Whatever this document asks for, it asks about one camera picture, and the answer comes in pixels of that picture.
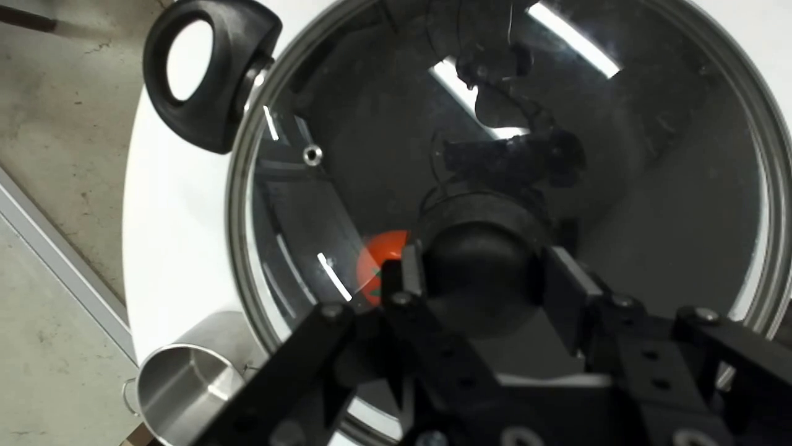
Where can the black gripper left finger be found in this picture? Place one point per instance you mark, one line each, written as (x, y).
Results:
(412, 363)

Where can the grey metal floor strip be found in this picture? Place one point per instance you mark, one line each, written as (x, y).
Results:
(58, 255)

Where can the small stainless steel pot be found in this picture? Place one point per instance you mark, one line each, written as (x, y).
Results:
(186, 387)

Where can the glass lid with black knob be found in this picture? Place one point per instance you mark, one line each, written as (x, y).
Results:
(660, 205)

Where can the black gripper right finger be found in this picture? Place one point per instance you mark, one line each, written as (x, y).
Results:
(652, 355)

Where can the black cooking pot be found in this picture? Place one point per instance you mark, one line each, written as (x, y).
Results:
(227, 99)

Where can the orange tomato toy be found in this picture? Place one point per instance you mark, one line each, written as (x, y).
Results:
(381, 250)

